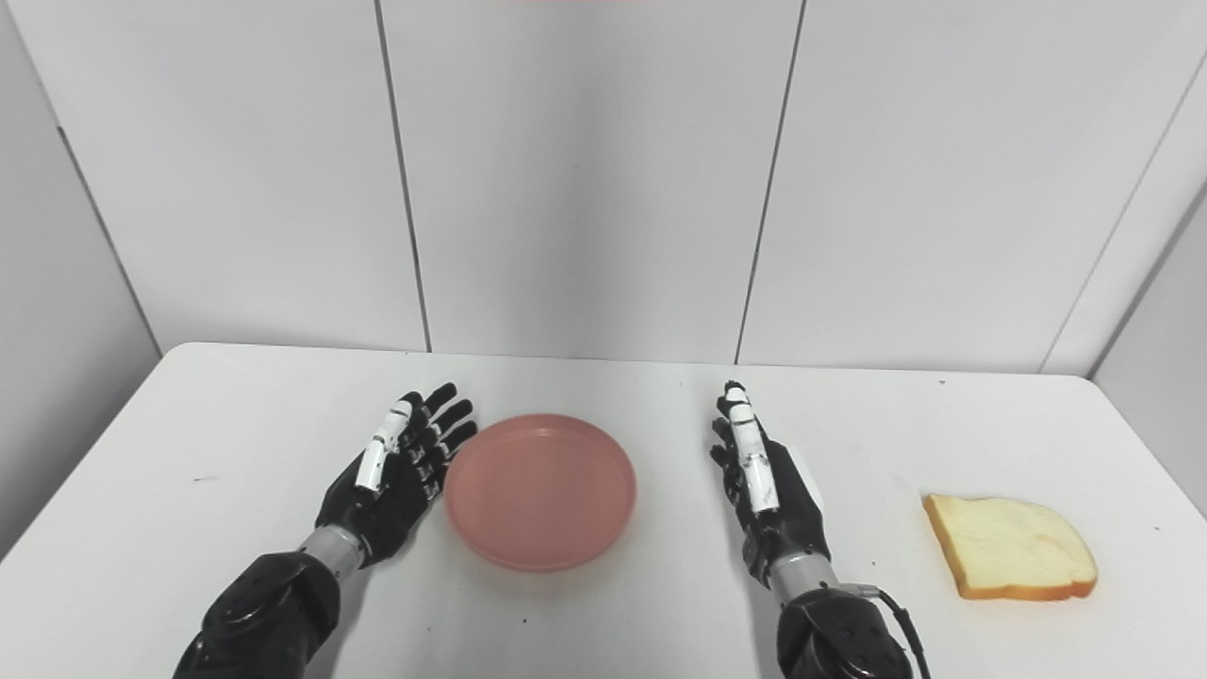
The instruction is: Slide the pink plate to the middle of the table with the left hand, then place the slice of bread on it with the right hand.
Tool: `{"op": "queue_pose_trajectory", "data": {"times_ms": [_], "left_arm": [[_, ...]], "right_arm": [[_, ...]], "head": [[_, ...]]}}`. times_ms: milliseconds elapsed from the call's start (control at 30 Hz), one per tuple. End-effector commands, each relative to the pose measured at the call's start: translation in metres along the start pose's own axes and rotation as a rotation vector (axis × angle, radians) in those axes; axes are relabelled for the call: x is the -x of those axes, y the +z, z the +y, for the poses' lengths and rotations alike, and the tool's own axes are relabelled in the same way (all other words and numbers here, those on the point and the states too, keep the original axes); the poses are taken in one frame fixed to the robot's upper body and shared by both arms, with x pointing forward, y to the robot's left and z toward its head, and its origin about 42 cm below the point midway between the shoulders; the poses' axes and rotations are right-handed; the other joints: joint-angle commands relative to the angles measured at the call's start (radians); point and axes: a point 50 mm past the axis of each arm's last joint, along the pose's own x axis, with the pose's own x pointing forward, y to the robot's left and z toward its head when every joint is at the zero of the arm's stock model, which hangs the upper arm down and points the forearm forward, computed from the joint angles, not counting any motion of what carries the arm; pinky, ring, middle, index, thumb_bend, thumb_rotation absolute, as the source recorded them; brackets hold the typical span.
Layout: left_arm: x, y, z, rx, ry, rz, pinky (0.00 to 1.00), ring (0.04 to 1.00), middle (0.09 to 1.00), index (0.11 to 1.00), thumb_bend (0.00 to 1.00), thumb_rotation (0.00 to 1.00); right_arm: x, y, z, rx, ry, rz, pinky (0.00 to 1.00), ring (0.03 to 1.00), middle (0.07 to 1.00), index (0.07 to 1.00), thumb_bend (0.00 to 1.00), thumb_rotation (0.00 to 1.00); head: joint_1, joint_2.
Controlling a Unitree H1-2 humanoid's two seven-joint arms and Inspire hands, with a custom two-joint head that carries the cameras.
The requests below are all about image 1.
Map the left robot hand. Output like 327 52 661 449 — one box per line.
315 382 479 569

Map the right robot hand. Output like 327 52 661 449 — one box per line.
709 380 833 586

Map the pink round plate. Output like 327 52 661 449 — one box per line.
443 413 638 573

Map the slice of white bread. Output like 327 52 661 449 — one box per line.
921 492 1100 603

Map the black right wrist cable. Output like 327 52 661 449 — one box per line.
839 583 934 679

